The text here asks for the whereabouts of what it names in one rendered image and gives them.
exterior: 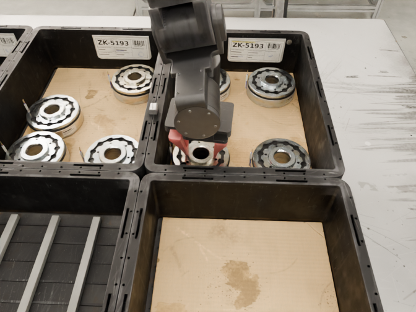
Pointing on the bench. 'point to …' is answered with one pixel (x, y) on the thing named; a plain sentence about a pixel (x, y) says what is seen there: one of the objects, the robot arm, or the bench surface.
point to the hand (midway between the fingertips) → (200, 150)
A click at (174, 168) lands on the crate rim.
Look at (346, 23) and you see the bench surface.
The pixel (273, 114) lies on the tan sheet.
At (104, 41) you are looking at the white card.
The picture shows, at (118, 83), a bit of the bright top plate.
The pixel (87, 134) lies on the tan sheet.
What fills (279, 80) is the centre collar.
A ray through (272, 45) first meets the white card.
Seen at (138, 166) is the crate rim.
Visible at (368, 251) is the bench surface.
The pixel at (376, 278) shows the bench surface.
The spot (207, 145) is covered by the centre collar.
